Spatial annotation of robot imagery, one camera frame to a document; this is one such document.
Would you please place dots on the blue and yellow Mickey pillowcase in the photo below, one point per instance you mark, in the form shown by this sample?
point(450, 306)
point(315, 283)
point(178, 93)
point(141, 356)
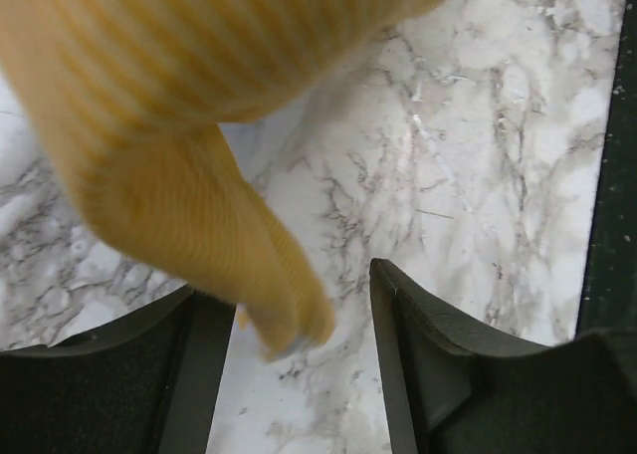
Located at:
point(127, 98)

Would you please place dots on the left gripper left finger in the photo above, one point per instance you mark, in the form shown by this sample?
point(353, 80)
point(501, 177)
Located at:
point(146, 382)

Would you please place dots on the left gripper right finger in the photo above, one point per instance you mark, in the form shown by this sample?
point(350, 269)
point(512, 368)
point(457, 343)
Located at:
point(453, 384)

